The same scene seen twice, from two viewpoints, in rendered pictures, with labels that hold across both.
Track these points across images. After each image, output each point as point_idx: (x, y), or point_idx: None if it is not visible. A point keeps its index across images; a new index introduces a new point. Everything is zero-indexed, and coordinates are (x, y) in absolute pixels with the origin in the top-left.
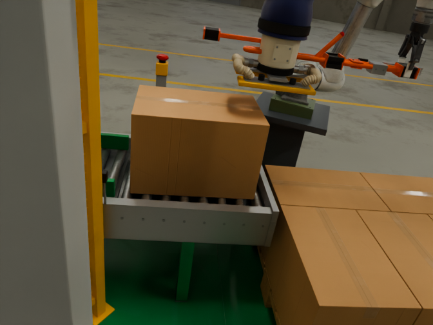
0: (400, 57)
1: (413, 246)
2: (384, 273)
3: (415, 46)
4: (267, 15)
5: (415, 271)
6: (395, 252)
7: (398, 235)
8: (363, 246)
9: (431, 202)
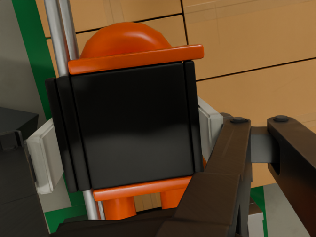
0: (52, 189)
1: (272, 10)
2: None
3: (243, 233)
4: None
5: None
6: (289, 46)
7: (250, 26)
8: (284, 92)
9: None
